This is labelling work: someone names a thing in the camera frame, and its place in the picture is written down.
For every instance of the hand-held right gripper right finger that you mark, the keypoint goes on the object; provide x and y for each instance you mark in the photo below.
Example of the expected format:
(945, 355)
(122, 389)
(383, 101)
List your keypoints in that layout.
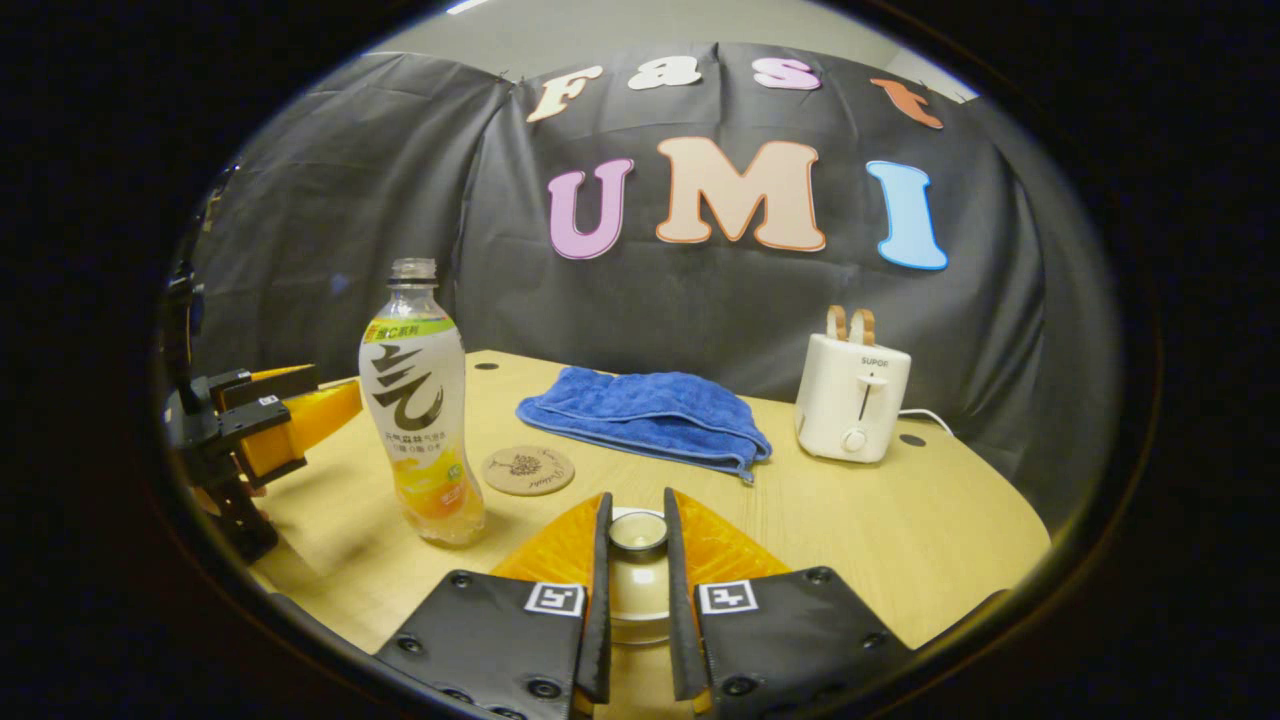
(680, 620)

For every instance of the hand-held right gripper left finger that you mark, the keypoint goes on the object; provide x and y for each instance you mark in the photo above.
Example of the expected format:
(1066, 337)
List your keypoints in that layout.
(600, 620)

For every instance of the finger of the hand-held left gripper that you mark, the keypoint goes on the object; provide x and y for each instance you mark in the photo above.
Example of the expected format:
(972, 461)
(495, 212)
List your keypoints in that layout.
(300, 425)
(265, 388)

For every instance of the white teacup lid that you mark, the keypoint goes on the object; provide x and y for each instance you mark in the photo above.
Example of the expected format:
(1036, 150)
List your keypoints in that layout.
(638, 575)

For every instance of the clear water bottle white label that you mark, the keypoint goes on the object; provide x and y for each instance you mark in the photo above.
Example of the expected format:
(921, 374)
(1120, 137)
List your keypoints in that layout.
(420, 420)

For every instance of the round wooden coaster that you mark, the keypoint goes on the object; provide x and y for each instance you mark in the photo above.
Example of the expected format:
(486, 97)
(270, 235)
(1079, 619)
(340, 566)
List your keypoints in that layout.
(528, 470)

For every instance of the black backdrop cloth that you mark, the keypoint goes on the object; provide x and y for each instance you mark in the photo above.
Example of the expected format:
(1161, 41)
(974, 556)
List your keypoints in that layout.
(350, 200)

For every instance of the blue towel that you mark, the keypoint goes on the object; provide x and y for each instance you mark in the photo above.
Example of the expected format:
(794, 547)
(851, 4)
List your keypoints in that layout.
(650, 415)

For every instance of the white toaster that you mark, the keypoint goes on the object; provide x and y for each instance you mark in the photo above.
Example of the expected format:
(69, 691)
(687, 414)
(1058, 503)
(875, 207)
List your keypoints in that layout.
(850, 400)

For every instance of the bread slice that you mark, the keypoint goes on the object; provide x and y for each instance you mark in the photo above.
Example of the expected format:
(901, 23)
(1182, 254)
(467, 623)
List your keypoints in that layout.
(863, 326)
(837, 322)

